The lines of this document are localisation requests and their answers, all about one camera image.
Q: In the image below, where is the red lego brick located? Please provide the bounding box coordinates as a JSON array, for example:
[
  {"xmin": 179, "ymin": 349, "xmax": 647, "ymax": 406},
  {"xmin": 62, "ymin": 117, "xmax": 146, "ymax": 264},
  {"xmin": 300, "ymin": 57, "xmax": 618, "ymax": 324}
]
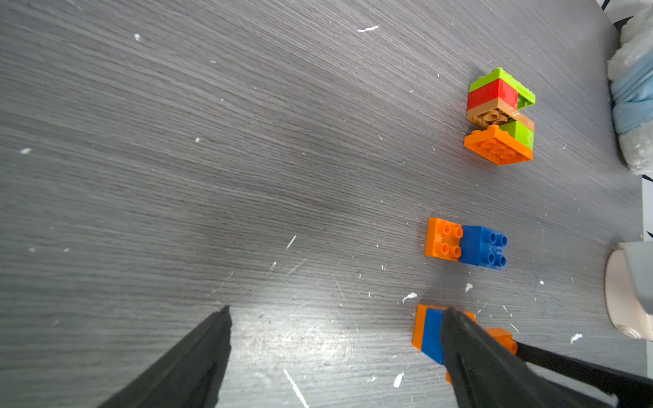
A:
[{"xmin": 467, "ymin": 79, "xmax": 519, "ymax": 110}]

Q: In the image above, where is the lime green 2x4 lego brick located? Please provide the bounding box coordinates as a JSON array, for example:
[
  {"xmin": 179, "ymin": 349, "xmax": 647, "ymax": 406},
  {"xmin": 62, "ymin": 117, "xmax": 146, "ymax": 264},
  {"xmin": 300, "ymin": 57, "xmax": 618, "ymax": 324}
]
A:
[{"xmin": 467, "ymin": 67, "xmax": 537, "ymax": 110}]

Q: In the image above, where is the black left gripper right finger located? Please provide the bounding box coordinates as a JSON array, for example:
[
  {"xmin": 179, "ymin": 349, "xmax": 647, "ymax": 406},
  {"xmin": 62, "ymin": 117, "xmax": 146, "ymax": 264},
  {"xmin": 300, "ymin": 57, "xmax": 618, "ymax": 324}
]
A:
[{"xmin": 441, "ymin": 308, "xmax": 585, "ymax": 407}]

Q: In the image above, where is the white plush dog blue shirt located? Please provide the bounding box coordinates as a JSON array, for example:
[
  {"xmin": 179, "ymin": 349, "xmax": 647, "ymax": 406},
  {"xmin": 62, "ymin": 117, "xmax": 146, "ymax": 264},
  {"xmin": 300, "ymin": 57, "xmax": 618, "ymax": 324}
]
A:
[{"xmin": 607, "ymin": 7, "xmax": 652, "ymax": 177}]

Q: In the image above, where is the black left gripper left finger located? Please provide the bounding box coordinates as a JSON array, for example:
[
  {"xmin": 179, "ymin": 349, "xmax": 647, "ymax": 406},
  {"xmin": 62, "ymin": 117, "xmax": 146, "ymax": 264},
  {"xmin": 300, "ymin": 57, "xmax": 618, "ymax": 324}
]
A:
[{"xmin": 101, "ymin": 306, "xmax": 232, "ymax": 407}]

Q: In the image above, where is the orange 2x4 lego plate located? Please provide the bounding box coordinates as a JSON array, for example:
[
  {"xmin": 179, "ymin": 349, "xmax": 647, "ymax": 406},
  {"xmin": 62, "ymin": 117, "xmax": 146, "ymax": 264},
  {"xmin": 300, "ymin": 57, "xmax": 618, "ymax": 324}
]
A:
[{"xmin": 413, "ymin": 304, "xmax": 457, "ymax": 365}]

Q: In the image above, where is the small blue lego brick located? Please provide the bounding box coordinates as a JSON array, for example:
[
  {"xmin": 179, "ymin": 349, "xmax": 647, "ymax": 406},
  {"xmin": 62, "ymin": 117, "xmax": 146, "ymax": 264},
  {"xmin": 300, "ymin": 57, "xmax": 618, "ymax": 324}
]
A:
[{"xmin": 459, "ymin": 225, "xmax": 508, "ymax": 270}]

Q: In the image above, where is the blue 2x2 lego brick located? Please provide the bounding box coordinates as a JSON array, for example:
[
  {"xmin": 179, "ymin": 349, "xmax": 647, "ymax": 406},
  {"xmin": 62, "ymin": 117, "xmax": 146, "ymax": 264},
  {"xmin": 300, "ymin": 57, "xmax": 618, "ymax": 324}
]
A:
[{"xmin": 421, "ymin": 309, "xmax": 446, "ymax": 366}]

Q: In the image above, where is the tan 2x4 lego plate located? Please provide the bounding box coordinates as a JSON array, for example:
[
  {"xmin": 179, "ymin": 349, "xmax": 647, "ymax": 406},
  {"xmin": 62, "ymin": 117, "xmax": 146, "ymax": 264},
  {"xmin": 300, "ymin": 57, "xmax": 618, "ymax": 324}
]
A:
[{"xmin": 466, "ymin": 98, "xmax": 535, "ymax": 131}]

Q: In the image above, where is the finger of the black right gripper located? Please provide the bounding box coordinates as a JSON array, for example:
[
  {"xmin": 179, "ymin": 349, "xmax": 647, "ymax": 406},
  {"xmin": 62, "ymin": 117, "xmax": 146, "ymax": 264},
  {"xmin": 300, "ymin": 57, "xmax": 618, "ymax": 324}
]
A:
[{"xmin": 516, "ymin": 343, "xmax": 652, "ymax": 407}]

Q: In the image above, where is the lime green 2x2 lego brick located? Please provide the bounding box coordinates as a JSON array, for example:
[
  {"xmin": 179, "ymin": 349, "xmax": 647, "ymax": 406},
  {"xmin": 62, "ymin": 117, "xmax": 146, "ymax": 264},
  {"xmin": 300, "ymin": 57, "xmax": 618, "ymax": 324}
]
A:
[{"xmin": 500, "ymin": 121, "xmax": 534, "ymax": 151}]

